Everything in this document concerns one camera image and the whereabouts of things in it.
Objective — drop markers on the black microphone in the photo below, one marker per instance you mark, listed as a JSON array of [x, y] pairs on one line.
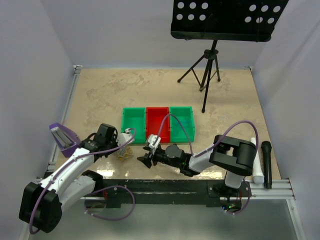
[[267, 162]]

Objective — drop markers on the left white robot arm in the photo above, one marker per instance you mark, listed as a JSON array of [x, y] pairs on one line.
[[43, 203]]

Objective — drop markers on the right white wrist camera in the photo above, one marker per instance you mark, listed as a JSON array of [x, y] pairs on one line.
[[153, 141]]

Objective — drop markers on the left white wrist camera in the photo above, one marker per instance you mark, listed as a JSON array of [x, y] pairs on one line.
[[125, 138]]

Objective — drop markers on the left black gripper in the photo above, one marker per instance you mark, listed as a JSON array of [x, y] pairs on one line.
[[114, 139]]

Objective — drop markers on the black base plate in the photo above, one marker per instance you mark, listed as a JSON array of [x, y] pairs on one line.
[[209, 193]]

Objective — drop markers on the purple holder block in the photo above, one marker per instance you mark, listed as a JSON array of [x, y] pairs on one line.
[[66, 139]]

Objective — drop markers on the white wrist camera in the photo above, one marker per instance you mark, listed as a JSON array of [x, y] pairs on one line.
[[125, 138], [153, 141]]

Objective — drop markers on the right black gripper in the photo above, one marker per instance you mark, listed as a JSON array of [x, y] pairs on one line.
[[146, 160]]

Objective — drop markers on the red plastic bin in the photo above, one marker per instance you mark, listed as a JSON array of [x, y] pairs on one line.
[[154, 118]]

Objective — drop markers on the white microphone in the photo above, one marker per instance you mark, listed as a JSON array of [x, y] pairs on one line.
[[257, 174]]

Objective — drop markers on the black music stand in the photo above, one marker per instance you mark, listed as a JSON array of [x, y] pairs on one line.
[[223, 20]]

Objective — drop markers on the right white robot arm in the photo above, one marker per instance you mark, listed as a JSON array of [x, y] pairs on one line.
[[235, 155]]

